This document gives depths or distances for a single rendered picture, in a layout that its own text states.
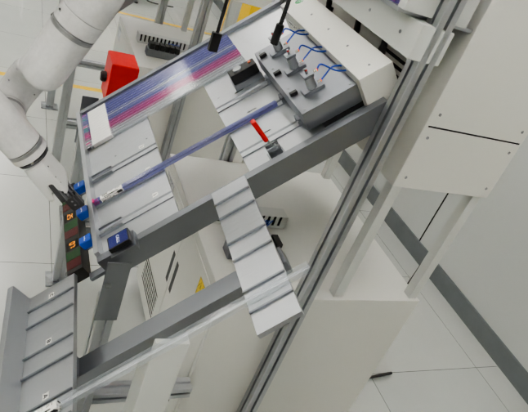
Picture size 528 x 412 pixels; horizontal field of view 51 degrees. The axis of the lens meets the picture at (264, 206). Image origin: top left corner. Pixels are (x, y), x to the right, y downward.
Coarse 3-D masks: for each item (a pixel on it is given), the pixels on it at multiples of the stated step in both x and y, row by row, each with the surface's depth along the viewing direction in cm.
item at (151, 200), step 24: (144, 120) 154; (120, 144) 150; (144, 144) 145; (96, 168) 146; (120, 168) 142; (144, 168) 138; (96, 192) 139; (144, 192) 131; (168, 192) 127; (120, 216) 128; (144, 216) 125; (168, 216) 121
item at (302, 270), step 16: (288, 272) 78; (304, 272) 78; (272, 288) 78; (240, 304) 78; (208, 320) 79; (176, 336) 80; (192, 336) 80; (144, 352) 80; (160, 352) 80; (128, 368) 80; (96, 384) 80; (64, 400) 81
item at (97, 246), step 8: (80, 120) 164; (80, 128) 160; (80, 136) 157; (80, 144) 154; (88, 152) 154; (88, 160) 149; (88, 168) 145; (88, 176) 142; (88, 184) 139; (88, 192) 136; (88, 200) 134; (88, 208) 131; (96, 216) 131; (96, 224) 128; (96, 232) 125; (96, 240) 122; (96, 248) 120; (96, 256) 120
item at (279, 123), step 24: (264, 24) 164; (240, 48) 160; (216, 96) 147; (240, 96) 143; (264, 96) 138; (264, 120) 132; (288, 120) 128; (240, 144) 129; (264, 144) 125; (288, 144) 122
